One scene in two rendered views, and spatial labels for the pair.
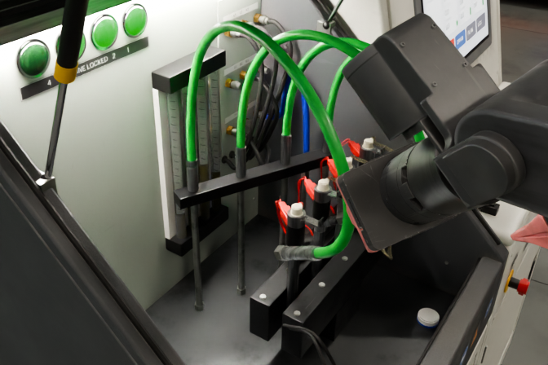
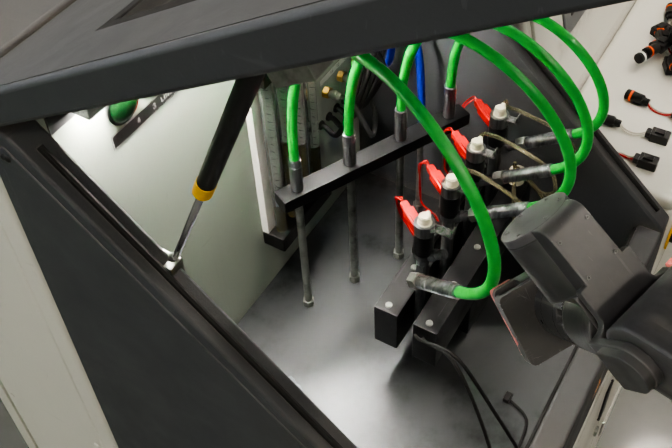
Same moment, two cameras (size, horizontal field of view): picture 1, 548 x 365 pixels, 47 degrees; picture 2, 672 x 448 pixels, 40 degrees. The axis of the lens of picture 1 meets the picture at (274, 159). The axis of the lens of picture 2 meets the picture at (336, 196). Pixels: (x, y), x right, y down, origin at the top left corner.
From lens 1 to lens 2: 0.35 m
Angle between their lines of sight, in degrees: 15
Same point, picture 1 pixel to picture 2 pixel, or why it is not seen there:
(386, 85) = (545, 266)
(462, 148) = (613, 357)
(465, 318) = not seen: hidden behind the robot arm
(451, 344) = not seen: hidden behind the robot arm
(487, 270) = (643, 243)
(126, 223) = (223, 231)
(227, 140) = (324, 103)
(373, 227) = (530, 346)
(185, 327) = (297, 329)
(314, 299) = (446, 303)
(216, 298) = (326, 289)
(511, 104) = (653, 329)
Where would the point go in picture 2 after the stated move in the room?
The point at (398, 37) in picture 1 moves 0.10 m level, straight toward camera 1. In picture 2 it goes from (555, 234) to (554, 359)
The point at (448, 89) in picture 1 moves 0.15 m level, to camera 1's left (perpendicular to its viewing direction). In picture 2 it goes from (601, 278) to (380, 289)
